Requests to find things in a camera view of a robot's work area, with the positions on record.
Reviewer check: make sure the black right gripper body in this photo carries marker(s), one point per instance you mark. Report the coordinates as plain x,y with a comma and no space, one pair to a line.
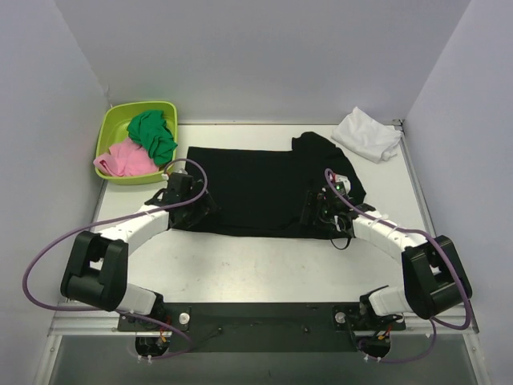
311,212

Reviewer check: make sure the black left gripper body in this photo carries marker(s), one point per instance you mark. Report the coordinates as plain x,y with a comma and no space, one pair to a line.
196,211

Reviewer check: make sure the black t-shirt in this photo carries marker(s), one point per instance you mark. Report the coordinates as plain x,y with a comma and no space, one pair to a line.
263,193

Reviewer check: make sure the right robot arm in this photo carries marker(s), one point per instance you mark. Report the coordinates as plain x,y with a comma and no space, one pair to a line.
434,283

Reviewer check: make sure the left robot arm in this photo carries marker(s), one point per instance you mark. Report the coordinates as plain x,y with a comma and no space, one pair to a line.
97,268

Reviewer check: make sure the pink t-shirt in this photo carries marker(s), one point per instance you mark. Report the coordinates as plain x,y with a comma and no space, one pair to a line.
124,159

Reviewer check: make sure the green t-shirt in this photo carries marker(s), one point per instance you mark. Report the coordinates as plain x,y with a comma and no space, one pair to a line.
149,129

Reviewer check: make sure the white folded t-shirt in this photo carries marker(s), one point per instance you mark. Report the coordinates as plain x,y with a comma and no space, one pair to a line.
366,137

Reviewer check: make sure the lime green plastic tub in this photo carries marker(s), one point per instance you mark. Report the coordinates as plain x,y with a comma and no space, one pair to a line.
114,130

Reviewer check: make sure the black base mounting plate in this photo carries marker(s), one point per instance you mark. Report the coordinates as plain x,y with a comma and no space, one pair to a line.
316,327

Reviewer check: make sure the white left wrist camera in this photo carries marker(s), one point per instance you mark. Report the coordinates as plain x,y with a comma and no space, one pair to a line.
166,175

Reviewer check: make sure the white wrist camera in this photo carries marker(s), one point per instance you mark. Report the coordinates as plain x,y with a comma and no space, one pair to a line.
166,175
342,182

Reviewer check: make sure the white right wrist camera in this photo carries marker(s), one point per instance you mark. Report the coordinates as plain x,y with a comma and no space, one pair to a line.
342,182

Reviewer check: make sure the aluminium frame rail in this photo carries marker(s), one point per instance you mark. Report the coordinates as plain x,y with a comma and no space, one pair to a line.
83,323

